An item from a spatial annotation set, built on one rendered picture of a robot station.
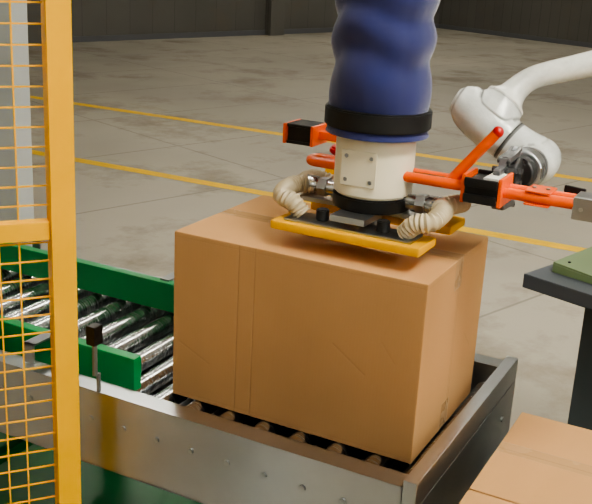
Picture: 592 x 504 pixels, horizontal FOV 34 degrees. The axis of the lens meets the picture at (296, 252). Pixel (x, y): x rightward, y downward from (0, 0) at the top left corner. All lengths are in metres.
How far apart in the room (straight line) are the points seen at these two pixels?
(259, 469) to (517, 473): 0.54
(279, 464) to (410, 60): 0.86
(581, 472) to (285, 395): 0.65
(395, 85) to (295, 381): 0.67
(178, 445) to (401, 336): 0.55
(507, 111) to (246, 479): 1.01
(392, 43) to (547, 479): 0.94
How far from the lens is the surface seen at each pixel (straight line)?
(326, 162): 2.12
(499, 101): 2.31
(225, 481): 2.13
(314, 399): 2.13
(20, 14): 4.90
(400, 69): 1.98
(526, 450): 2.23
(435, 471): 2.01
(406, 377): 2.01
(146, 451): 2.22
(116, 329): 2.71
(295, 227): 2.05
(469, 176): 2.02
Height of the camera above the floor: 1.59
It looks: 18 degrees down
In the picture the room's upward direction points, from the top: 3 degrees clockwise
